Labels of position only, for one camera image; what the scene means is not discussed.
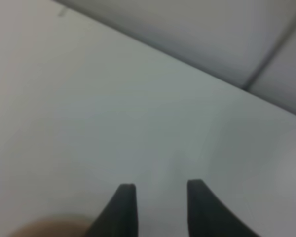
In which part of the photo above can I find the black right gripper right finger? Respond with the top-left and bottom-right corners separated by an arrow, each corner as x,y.
187,180 -> 258,237

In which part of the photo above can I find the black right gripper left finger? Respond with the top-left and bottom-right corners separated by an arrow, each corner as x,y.
85,184 -> 139,237

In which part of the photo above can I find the brown clay teapot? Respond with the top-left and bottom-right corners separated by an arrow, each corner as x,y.
8,216 -> 92,237

